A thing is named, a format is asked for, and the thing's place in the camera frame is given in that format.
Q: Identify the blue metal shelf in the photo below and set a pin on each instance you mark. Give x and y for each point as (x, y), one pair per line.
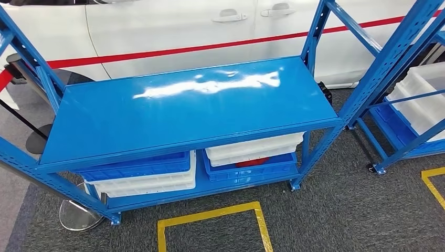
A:
(174, 114)

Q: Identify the blue wheeled shelf cart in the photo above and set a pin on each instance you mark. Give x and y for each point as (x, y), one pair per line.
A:
(393, 156)

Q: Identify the long white plastic bin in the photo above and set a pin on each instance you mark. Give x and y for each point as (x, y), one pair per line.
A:
(149, 181)
(250, 158)
(149, 191)
(253, 146)

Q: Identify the red flat object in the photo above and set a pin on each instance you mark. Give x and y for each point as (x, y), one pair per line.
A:
(252, 162)

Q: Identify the long blue plastic tray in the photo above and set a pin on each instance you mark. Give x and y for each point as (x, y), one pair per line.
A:
(250, 172)

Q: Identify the red barrier tape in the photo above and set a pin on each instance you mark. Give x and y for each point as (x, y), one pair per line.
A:
(174, 51)

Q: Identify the blue plastic crate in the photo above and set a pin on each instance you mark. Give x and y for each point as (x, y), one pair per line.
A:
(139, 170)

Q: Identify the white car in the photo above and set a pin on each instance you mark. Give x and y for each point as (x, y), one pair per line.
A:
(174, 31)

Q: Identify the large blue plastic bin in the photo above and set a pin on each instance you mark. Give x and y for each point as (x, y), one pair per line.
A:
(393, 127)

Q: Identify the chrome barrier stanchion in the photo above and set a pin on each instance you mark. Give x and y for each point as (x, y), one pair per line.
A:
(78, 217)

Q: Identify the black barrier stanchion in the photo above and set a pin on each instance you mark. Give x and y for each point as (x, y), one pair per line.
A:
(36, 141)

